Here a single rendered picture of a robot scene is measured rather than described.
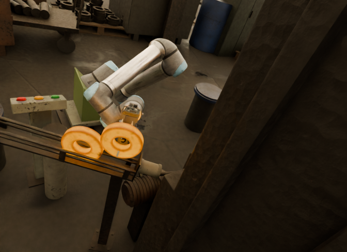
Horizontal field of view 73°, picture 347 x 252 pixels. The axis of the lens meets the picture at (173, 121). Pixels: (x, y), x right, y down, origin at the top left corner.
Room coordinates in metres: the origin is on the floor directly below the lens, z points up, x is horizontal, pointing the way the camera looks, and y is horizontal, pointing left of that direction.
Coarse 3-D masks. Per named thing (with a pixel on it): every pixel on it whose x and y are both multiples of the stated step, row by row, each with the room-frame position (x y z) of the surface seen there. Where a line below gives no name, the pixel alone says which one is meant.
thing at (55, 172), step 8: (48, 128) 0.80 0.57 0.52; (56, 128) 0.82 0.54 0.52; (64, 128) 0.84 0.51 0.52; (48, 160) 0.74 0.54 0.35; (56, 160) 0.76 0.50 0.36; (48, 168) 0.74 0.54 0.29; (56, 168) 0.76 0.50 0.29; (64, 168) 0.79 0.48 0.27; (48, 176) 0.74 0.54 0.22; (56, 176) 0.76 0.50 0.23; (64, 176) 0.79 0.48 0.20; (48, 184) 0.74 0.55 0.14; (56, 184) 0.76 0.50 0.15; (64, 184) 0.80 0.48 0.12; (48, 192) 0.75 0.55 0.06; (56, 192) 0.76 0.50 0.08; (64, 192) 0.80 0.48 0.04
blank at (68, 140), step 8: (72, 128) 0.60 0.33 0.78; (80, 128) 0.60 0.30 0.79; (88, 128) 0.61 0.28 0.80; (64, 136) 0.57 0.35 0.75; (72, 136) 0.58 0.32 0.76; (80, 136) 0.58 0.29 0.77; (88, 136) 0.59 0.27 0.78; (96, 136) 0.60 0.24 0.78; (64, 144) 0.57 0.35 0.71; (72, 144) 0.58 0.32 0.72; (96, 144) 0.59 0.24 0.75; (80, 152) 0.59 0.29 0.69; (88, 152) 0.59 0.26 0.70; (96, 152) 0.59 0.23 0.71
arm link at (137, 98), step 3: (132, 96) 0.95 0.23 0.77; (135, 96) 0.95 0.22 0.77; (138, 96) 0.97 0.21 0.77; (129, 99) 0.91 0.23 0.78; (132, 99) 0.90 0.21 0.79; (135, 99) 0.91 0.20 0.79; (138, 99) 0.93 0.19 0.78; (141, 99) 0.95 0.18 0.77; (123, 102) 0.91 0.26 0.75; (126, 102) 0.88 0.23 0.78; (138, 102) 0.89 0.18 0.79; (141, 102) 0.92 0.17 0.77; (120, 105) 0.90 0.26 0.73; (141, 105) 0.89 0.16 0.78; (144, 105) 0.95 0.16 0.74; (120, 108) 0.88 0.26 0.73
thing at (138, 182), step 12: (144, 180) 0.69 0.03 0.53; (156, 180) 0.72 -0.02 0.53; (132, 192) 0.62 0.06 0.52; (144, 192) 0.64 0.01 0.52; (156, 192) 0.68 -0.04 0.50; (132, 204) 0.61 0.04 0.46; (144, 204) 0.69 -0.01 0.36; (132, 216) 0.73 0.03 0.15; (144, 216) 0.68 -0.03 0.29; (132, 228) 0.71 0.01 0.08
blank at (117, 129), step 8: (112, 128) 0.60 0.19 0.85; (120, 128) 0.60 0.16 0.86; (128, 128) 0.61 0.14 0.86; (136, 128) 0.64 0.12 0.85; (104, 136) 0.59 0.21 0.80; (112, 136) 0.60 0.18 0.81; (120, 136) 0.60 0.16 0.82; (128, 136) 0.61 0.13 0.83; (136, 136) 0.61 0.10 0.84; (104, 144) 0.60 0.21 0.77; (112, 144) 0.60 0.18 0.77; (120, 144) 0.63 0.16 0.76; (128, 144) 0.64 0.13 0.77; (136, 144) 0.61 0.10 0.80; (112, 152) 0.60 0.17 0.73; (120, 152) 0.61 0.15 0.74; (128, 152) 0.61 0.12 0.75; (136, 152) 0.62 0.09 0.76
